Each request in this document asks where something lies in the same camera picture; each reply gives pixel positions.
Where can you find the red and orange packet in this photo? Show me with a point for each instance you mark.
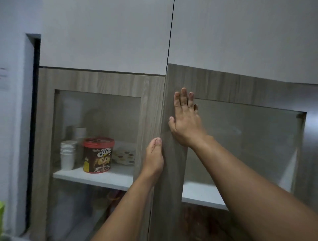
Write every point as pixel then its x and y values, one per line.
pixel 114 198

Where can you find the white cabinet door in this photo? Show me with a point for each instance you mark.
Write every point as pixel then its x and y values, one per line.
pixel 248 37
pixel 104 34

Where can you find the person's right middle finger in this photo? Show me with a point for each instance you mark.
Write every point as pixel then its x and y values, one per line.
pixel 184 96

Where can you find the person's left forearm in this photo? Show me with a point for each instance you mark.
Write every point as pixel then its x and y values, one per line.
pixel 129 208

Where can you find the white cabinet shelf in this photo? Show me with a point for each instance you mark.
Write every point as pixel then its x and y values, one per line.
pixel 111 177

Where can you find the green object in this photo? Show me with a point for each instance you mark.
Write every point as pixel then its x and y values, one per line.
pixel 1 216

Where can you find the person's left thumb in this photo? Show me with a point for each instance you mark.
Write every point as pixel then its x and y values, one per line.
pixel 155 146

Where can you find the wood-framed glass cabinet door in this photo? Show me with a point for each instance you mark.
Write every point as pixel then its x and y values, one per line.
pixel 223 82
pixel 99 80

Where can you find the person's right thumb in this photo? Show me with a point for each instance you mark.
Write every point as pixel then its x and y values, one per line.
pixel 172 124

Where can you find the person's right forearm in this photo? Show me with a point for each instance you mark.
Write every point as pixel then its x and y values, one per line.
pixel 248 193

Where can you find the red-lidded brown cookie tub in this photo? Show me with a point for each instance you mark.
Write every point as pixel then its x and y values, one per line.
pixel 98 156

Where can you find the person's right little finger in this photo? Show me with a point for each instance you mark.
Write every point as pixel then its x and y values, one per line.
pixel 196 108

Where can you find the person's left hand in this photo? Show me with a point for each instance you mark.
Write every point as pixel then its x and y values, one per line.
pixel 153 161

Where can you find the stack of white paper cups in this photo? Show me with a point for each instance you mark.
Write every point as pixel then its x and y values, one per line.
pixel 67 155

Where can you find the white biscuit box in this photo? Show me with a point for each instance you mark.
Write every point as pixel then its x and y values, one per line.
pixel 125 156

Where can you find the person's right hand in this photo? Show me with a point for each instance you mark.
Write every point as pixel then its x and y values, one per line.
pixel 187 126

